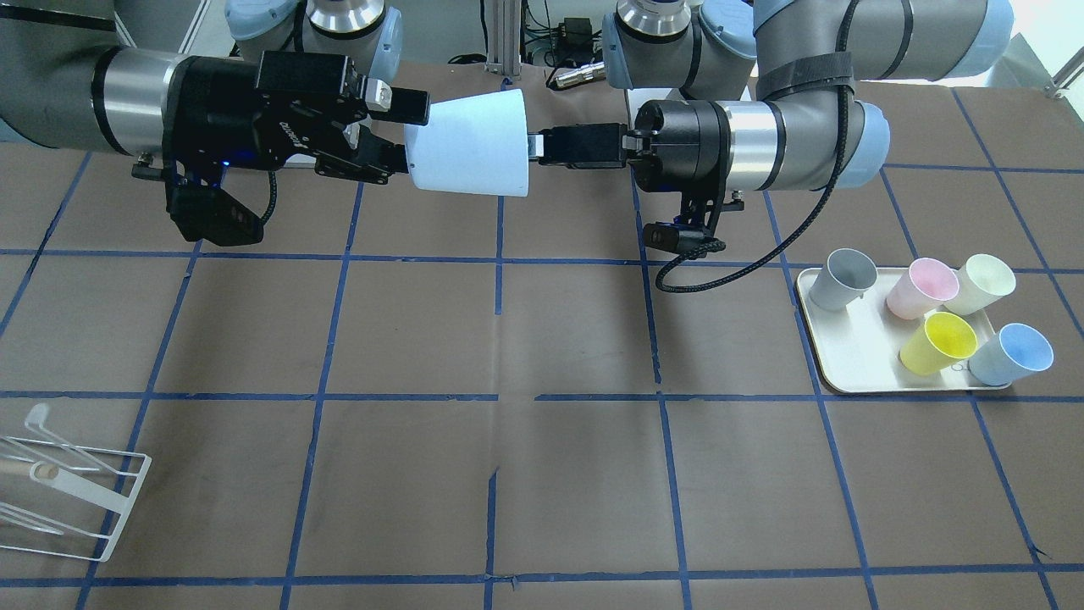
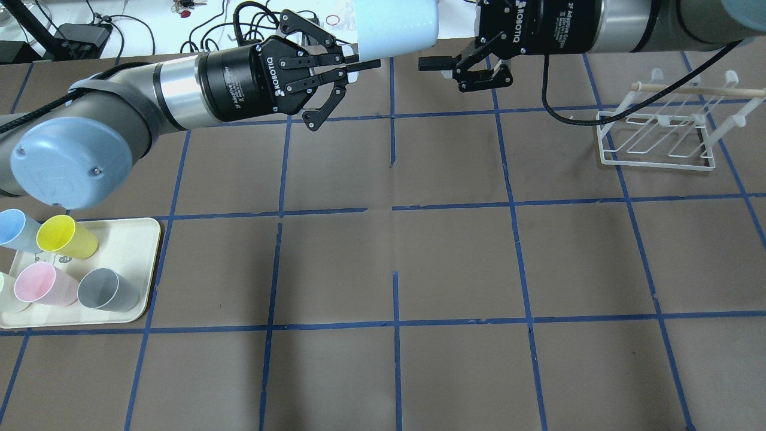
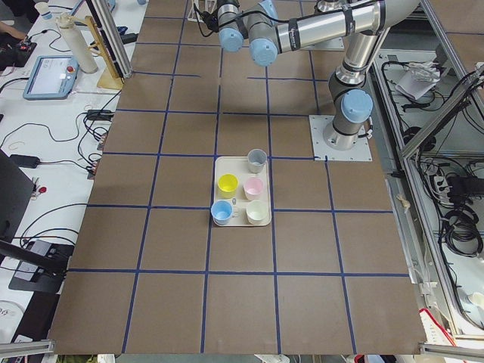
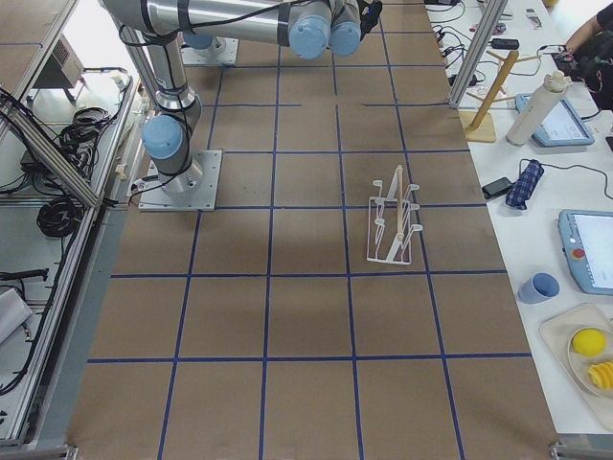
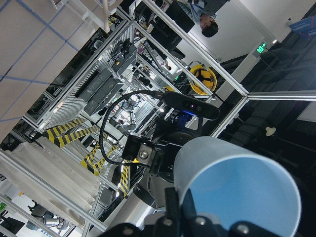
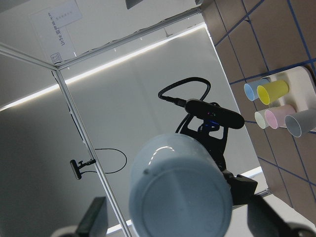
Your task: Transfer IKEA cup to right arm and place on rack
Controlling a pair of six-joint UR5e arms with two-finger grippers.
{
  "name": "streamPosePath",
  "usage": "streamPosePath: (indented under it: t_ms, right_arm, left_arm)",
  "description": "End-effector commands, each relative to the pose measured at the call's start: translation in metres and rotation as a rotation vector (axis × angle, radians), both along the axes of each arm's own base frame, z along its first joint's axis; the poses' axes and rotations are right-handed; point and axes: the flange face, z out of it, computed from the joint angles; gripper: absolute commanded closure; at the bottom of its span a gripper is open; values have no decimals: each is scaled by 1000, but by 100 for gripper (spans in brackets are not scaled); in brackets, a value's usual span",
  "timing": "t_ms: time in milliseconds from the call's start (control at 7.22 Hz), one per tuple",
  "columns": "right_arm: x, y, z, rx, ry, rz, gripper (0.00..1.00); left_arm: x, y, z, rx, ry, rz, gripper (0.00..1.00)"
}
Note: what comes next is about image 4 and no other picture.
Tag blue teach pendant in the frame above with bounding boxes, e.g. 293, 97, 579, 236
531, 96, 595, 148
557, 209, 612, 296

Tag folded plaid umbrella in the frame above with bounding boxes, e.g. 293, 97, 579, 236
506, 160, 544, 211

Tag black phone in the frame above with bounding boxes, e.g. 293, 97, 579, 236
482, 177, 514, 200

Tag white thermos bottle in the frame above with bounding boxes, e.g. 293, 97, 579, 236
506, 70, 572, 146

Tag blue teach pendant far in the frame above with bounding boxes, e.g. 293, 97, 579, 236
531, 96, 595, 148

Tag sliced lemon pieces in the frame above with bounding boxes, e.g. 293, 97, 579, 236
588, 361, 613, 390

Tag coiled black cables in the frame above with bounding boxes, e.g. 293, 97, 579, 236
35, 107, 121, 239

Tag white wire cup rack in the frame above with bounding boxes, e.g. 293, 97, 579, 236
366, 165, 423, 265

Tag aluminium frame post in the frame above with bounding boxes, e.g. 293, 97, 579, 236
448, 0, 508, 108

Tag blue cup on side table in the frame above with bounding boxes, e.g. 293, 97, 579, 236
517, 272, 560, 305

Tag beige tray with plate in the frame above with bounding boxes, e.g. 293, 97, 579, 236
539, 303, 612, 431

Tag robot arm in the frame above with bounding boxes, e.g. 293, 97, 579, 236
103, 1, 382, 195

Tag yellow lemon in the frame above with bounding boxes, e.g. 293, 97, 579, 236
571, 328, 606, 357

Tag grey metal control box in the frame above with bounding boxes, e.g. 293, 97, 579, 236
33, 34, 84, 104

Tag blue teach pendant near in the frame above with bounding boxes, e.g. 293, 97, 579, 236
557, 209, 612, 296

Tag person in black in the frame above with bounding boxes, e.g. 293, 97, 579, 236
565, 4, 612, 110

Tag wooden mug tree stand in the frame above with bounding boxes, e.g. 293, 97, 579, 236
459, 50, 540, 143

